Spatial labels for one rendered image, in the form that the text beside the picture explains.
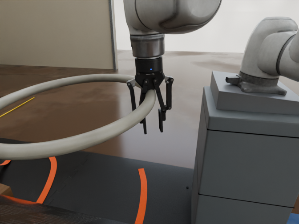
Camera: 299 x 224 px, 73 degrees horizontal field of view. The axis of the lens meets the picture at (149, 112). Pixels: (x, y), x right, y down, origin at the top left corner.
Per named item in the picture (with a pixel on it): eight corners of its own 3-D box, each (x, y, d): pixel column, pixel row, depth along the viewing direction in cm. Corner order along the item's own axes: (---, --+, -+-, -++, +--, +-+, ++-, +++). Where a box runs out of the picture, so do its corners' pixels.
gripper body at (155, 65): (161, 52, 58) (162, 83, 62) (131, 55, 58) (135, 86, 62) (166, 57, 52) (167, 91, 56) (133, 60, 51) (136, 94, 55)
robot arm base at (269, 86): (218, 77, 96) (221, 66, 93) (264, 81, 97) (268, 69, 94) (233, 91, 80) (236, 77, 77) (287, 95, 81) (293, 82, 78)
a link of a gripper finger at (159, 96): (150, 76, 59) (154, 74, 59) (160, 108, 64) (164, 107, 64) (151, 79, 56) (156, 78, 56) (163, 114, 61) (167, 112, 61)
